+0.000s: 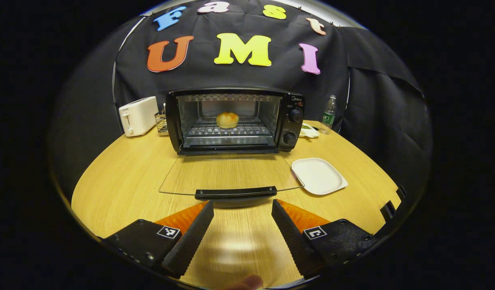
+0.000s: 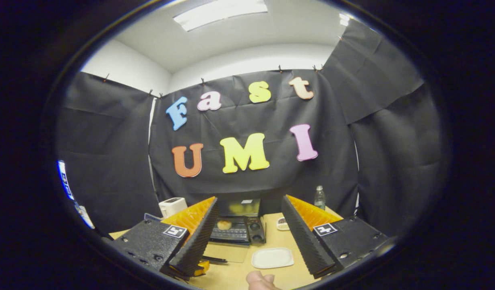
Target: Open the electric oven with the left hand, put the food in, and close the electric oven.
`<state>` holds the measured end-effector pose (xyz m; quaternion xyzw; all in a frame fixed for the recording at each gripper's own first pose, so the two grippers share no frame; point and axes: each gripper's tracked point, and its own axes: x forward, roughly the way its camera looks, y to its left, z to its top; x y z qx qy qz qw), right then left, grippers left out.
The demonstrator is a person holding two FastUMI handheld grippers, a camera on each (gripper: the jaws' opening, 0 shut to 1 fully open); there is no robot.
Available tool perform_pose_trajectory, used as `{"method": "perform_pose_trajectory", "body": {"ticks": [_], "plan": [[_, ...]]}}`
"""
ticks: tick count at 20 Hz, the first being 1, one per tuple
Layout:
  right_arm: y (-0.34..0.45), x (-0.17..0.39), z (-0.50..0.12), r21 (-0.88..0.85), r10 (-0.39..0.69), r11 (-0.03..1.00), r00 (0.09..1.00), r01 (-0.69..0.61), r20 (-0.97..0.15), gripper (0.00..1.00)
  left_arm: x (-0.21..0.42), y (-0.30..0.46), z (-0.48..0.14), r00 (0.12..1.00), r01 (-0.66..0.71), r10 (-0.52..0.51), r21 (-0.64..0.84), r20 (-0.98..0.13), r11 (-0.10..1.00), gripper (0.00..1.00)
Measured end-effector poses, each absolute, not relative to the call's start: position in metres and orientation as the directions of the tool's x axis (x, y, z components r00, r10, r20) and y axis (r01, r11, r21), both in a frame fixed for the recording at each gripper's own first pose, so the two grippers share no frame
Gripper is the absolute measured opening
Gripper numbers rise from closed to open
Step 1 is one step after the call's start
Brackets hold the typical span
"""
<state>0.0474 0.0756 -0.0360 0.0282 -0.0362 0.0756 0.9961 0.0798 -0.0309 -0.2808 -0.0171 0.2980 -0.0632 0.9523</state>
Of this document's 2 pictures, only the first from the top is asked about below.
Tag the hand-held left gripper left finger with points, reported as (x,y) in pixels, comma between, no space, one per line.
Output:
(191,239)

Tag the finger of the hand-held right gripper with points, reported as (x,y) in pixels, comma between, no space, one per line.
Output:
(400,192)
(388,210)

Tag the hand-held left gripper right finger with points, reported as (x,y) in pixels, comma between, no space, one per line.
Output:
(293,243)

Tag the black electric oven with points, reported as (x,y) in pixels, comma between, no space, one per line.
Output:
(291,121)

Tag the round bread bun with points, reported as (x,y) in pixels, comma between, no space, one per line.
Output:
(227,120)

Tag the white square plate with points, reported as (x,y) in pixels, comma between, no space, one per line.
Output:
(317,176)

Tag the black backdrop cloth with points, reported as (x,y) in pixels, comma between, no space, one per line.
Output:
(376,100)

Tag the clear plastic water bottle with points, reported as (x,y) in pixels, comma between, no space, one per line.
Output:
(328,117)

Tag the small white device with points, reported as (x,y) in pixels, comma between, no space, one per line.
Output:
(308,132)

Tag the white toaster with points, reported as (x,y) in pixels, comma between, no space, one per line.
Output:
(138,117)

